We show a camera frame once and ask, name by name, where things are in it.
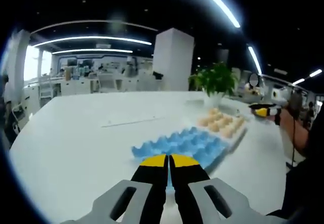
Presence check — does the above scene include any row of white office desks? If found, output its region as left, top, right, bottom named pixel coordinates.
left=24, top=72, right=154, bottom=102

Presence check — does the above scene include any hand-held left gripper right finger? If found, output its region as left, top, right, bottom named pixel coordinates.
left=169, top=154, right=253, bottom=224

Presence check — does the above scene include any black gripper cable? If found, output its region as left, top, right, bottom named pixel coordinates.
left=286, top=116, right=299, bottom=168

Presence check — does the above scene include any short ceiling light strip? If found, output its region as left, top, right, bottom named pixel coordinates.
left=292, top=68, right=323, bottom=86

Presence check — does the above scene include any white pillar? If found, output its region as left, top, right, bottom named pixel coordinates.
left=152, top=27, right=195, bottom=92

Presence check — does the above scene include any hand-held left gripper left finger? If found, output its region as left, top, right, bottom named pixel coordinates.
left=60, top=154, right=169, bottom=224

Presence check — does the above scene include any person's right hand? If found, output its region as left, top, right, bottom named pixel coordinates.
left=280, top=90, right=304, bottom=123

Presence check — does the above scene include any green potted plant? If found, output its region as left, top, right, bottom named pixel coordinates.
left=188, top=62, right=239, bottom=109

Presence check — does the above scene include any grey office chair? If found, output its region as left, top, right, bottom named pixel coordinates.
left=11, top=102, right=30, bottom=135

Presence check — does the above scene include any long ceiling light strip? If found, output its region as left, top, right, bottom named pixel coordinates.
left=32, top=35, right=152, bottom=48
left=51, top=48, right=134, bottom=56
left=191, top=0, right=241, bottom=29
left=247, top=46, right=263, bottom=75

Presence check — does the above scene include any group of beige eggs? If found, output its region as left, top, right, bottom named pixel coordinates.
left=197, top=107, right=246, bottom=139

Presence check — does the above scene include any blue egg tray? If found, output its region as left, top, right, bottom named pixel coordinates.
left=131, top=125, right=248, bottom=193

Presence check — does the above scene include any white table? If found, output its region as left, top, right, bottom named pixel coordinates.
left=9, top=90, right=306, bottom=224

